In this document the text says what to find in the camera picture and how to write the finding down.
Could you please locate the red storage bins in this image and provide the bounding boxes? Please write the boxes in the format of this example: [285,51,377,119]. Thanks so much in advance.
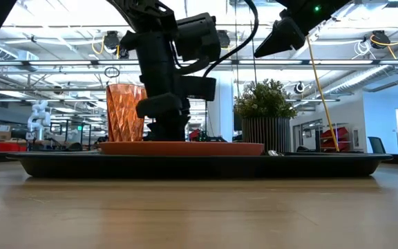
[0,140,28,153]

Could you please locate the white building column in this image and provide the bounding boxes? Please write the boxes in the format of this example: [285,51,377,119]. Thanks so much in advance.
[207,71,235,142]

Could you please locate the black rectangular tray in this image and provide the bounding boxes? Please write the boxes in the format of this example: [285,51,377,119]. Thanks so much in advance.
[6,151,394,179]

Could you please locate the potted plant in ribbed pot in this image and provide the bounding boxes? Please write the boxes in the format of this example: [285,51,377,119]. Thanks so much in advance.
[233,78,299,154]

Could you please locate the white ventilation duct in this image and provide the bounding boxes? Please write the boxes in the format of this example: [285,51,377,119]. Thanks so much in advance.
[323,41,398,95]

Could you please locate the long ceiling light bar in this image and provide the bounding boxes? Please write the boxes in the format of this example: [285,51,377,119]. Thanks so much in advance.
[0,59,398,67]

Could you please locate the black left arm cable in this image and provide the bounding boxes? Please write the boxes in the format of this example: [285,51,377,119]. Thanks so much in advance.
[169,0,261,79]

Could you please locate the orange plate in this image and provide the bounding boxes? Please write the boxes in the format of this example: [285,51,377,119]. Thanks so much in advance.
[98,140,265,157]

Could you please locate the tall black metal frame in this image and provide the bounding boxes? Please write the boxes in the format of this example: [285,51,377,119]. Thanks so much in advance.
[202,100,209,141]

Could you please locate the thin black hanging cable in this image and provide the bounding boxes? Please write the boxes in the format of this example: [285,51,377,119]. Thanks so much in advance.
[233,0,238,103]

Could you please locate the orange faceted plastic cup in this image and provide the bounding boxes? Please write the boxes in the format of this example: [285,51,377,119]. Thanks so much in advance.
[105,83,149,143]

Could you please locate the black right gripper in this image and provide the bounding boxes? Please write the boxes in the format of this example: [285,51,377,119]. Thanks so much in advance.
[279,0,352,36]

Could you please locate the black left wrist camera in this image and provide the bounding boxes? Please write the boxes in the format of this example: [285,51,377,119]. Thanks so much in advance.
[180,75,218,102]

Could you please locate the dark office chair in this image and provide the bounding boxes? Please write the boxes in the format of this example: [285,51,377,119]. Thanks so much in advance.
[367,136,388,155]

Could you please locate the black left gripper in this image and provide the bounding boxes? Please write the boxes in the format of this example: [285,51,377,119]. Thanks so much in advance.
[135,68,191,142]

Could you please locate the hanging black cable loop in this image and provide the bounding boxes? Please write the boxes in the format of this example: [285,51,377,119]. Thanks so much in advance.
[103,66,121,80]

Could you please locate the black frame workcell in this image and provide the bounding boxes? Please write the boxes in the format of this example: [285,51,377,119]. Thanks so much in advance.
[49,122,93,152]

